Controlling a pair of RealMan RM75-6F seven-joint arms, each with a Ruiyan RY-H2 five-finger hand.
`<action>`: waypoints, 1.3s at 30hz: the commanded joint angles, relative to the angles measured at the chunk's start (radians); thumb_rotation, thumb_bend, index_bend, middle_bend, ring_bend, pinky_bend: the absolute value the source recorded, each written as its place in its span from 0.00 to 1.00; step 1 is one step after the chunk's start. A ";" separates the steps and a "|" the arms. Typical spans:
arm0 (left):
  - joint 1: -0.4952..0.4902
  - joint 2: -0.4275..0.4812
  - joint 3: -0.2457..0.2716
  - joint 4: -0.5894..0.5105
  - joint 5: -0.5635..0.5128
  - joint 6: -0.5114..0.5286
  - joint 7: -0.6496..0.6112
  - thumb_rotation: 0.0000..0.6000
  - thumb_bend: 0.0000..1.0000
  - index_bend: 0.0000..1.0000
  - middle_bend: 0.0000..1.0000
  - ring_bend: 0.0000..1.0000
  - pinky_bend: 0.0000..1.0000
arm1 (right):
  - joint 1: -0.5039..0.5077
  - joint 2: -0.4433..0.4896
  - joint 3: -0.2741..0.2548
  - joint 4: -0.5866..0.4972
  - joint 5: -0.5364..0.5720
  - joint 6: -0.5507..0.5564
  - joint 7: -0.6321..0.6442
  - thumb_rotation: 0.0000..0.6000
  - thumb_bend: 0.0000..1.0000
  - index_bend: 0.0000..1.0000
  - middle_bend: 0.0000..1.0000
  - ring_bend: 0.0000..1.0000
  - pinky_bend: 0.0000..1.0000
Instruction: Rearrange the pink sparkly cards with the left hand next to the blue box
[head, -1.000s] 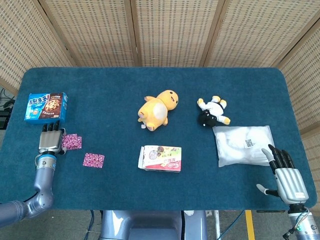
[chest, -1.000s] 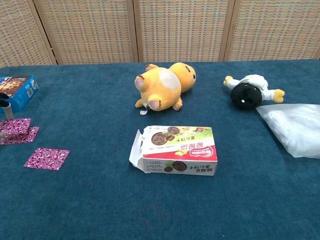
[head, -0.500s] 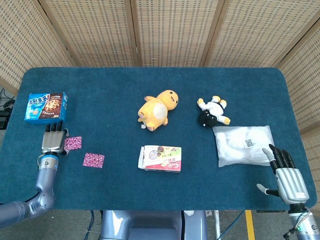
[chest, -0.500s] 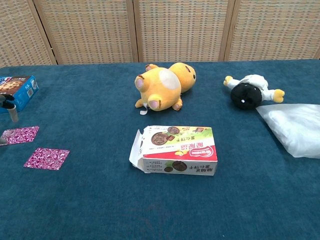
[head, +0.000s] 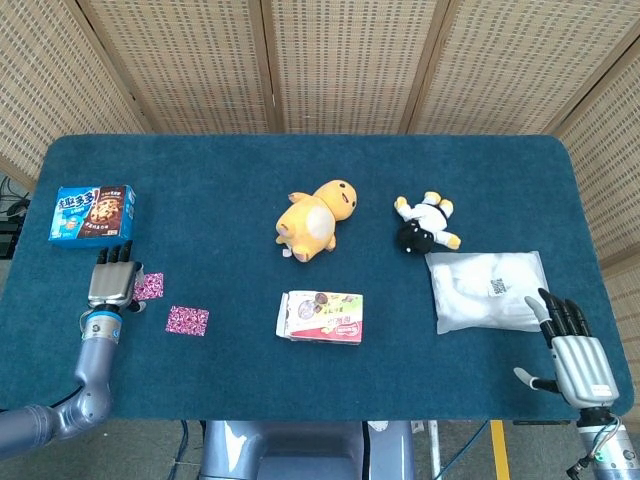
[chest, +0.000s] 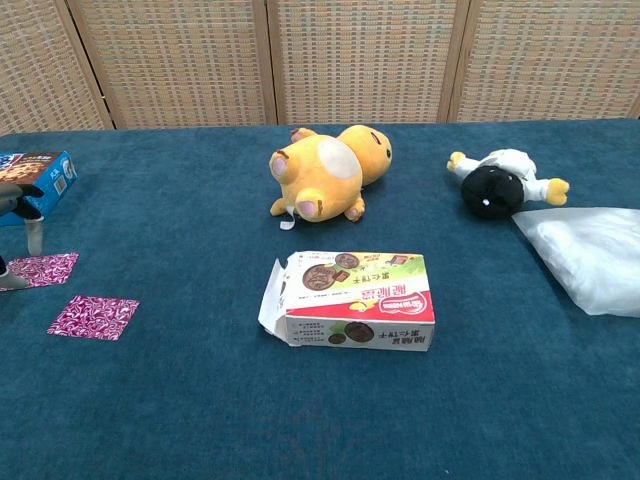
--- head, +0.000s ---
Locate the red and white snack box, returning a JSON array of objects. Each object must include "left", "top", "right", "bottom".
[{"left": 274, "top": 290, "right": 365, "bottom": 346}]

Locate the pink patterned wrapper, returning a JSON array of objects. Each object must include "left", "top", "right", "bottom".
[
  {"left": 132, "top": 272, "right": 165, "bottom": 302},
  {"left": 165, "top": 305, "right": 211, "bottom": 337}
]

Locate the woven rattan folding screen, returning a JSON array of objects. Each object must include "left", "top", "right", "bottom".
[{"left": 0, "top": 0, "right": 640, "bottom": 381}]

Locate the white metal post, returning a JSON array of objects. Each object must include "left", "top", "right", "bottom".
[{"left": 428, "top": 421, "right": 443, "bottom": 480}]

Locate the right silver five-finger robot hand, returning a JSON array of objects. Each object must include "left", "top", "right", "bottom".
[{"left": 513, "top": 287, "right": 621, "bottom": 409}]

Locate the black cable bundle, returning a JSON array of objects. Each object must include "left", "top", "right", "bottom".
[{"left": 0, "top": 174, "right": 32, "bottom": 219}]

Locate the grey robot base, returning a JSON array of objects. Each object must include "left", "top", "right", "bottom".
[{"left": 199, "top": 419, "right": 416, "bottom": 480}]

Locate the blue cable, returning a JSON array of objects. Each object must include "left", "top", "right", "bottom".
[
  {"left": 171, "top": 421, "right": 190, "bottom": 480},
  {"left": 439, "top": 421, "right": 490, "bottom": 480}
]

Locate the teal table cloth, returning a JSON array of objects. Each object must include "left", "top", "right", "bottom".
[{"left": 0, "top": 133, "right": 635, "bottom": 424}]

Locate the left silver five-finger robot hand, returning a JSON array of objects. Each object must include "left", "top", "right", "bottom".
[{"left": 87, "top": 239, "right": 147, "bottom": 314}]

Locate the yellow bear plush toy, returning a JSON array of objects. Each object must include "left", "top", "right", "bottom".
[{"left": 273, "top": 179, "right": 359, "bottom": 264}]

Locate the black and white plush toy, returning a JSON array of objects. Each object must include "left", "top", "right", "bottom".
[{"left": 393, "top": 190, "right": 463, "bottom": 254}]

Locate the blue chocolate cookie box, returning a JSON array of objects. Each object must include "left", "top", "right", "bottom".
[{"left": 48, "top": 184, "right": 139, "bottom": 250}]

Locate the white plastic bag package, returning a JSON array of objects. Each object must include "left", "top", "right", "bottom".
[{"left": 424, "top": 250, "right": 551, "bottom": 335}]

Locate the black equipment box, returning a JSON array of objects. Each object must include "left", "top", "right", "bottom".
[{"left": 0, "top": 219, "right": 21, "bottom": 259}]

